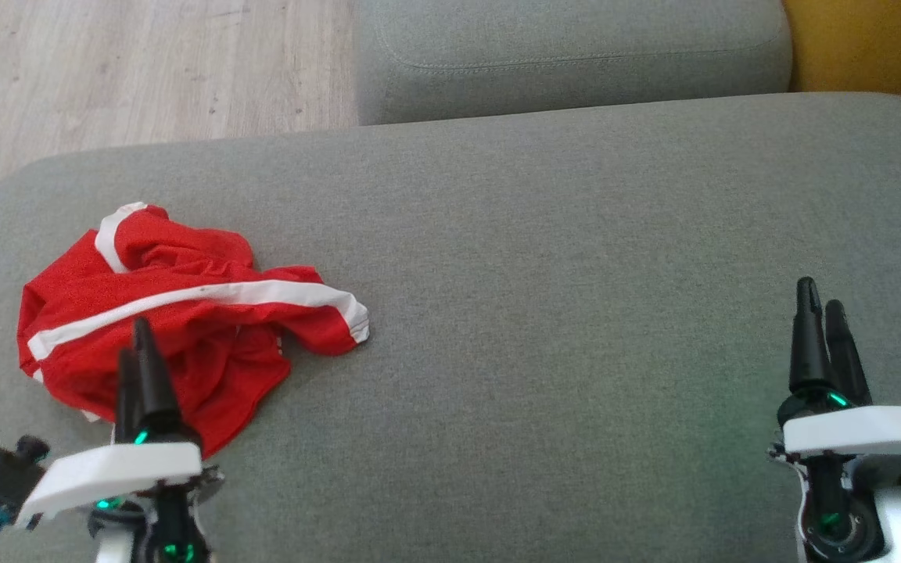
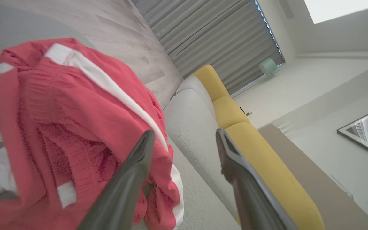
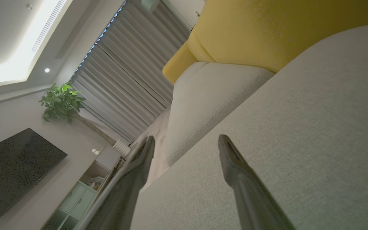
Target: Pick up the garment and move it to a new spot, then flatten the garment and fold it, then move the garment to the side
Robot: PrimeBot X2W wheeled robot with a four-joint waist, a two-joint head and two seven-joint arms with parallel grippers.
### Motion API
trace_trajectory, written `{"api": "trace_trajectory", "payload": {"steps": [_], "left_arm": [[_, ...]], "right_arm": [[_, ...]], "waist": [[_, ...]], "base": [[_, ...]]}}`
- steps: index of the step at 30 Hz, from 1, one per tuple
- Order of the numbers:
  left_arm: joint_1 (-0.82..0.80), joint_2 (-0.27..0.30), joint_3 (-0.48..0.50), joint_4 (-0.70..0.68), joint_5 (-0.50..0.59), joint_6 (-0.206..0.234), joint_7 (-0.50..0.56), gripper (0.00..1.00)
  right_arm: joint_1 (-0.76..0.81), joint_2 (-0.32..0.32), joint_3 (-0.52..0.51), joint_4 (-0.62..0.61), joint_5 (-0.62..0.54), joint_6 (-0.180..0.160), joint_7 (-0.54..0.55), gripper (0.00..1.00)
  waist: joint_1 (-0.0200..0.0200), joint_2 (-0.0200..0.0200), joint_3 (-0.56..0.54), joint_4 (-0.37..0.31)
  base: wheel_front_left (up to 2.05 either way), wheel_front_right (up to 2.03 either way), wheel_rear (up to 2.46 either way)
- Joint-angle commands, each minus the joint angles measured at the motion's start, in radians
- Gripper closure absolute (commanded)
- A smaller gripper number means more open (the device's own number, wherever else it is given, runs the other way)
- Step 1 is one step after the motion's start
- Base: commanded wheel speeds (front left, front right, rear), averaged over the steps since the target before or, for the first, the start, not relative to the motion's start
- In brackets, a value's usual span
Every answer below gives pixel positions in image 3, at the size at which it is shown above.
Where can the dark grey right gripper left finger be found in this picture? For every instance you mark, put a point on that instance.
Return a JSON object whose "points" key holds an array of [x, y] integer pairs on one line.
{"points": [[126, 191]]}

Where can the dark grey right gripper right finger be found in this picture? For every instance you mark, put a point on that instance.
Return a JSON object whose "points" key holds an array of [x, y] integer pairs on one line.
{"points": [[251, 198]]}

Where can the white plush toy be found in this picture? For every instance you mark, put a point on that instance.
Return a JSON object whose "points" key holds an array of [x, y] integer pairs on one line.
{"points": [[95, 182]]}

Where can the white ribbed plant pot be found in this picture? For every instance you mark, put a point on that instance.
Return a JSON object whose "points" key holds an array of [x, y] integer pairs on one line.
{"points": [[121, 148]]}

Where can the small white figurine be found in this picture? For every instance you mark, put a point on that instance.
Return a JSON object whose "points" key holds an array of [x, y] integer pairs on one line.
{"points": [[95, 151]]}

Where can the white and mint TV cabinet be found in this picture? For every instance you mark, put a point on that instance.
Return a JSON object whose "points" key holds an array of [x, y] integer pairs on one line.
{"points": [[75, 201]]}

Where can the long grey sofa seat cushion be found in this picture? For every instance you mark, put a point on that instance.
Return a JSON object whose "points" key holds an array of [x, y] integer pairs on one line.
{"points": [[209, 105]]}

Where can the green leafy potted tree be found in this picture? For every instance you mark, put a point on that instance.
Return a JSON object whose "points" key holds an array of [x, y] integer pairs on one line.
{"points": [[61, 102]]}

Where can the grey pleated curtain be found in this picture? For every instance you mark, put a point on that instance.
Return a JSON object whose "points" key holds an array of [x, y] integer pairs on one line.
{"points": [[129, 80]]}

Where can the black flat screen television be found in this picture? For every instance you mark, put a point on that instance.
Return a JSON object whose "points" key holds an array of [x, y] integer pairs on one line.
{"points": [[14, 169]]}

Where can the narrow yellow sofa back cushion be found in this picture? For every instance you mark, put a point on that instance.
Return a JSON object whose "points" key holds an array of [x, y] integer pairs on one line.
{"points": [[177, 67]]}

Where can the wide yellow sofa back cushion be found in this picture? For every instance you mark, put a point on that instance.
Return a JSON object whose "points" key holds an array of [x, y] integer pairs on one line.
{"points": [[267, 28]]}

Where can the long ceiling air vent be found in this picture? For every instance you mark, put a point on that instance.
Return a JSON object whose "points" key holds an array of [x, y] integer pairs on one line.
{"points": [[48, 25]]}

